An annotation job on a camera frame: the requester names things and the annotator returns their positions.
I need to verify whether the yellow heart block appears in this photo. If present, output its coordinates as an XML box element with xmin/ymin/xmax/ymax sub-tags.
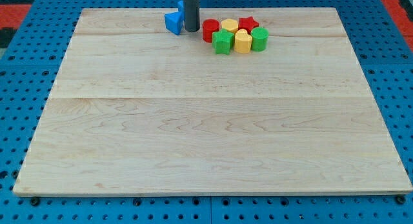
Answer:
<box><xmin>234</xmin><ymin>29</ymin><xmax>252</xmax><ymax>54</ymax></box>

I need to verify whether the green circle block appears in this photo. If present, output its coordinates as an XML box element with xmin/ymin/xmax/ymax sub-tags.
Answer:
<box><xmin>251</xmin><ymin>27</ymin><xmax>269</xmax><ymax>52</ymax></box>

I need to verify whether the green star block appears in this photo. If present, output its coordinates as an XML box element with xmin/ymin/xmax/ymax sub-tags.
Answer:
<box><xmin>212</xmin><ymin>29</ymin><xmax>234</xmax><ymax>55</ymax></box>

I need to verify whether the wooden board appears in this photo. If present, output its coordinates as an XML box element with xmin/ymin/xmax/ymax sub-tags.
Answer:
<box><xmin>13</xmin><ymin>8</ymin><xmax>412</xmax><ymax>197</ymax></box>

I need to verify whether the red cylinder block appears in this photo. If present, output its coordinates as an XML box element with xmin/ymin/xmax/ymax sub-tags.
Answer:
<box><xmin>202</xmin><ymin>19</ymin><xmax>220</xmax><ymax>43</ymax></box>

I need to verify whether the yellow hexagon block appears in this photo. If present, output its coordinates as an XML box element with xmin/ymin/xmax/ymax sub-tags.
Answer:
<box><xmin>221</xmin><ymin>19</ymin><xmax>239</xmax><ymax>34</ymax></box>

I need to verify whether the blue triangle block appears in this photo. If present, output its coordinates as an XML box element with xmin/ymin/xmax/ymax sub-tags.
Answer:
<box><xmin>164</xmin><ymin>11</ymin><xmax>183</xmax><ymax>36</ymax></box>

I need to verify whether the red star block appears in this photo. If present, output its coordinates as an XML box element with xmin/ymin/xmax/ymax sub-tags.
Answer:
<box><xmin>238</xmin><ymin>16</ymin><xmax>259</xmax><ymax>34</ymax></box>

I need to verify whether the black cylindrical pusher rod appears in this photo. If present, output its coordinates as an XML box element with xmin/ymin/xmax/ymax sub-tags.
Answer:
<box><xmin>183</xmin><ymin>0</ymin><xmax>200</xmax><ymax>32</ymax></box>

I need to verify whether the blue perforated table frame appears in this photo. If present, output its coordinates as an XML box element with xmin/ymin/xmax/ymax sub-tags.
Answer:
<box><xmin>1</xmin><ymin>0</ymin><xmax>412</xmax><ymax>223</ymax></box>

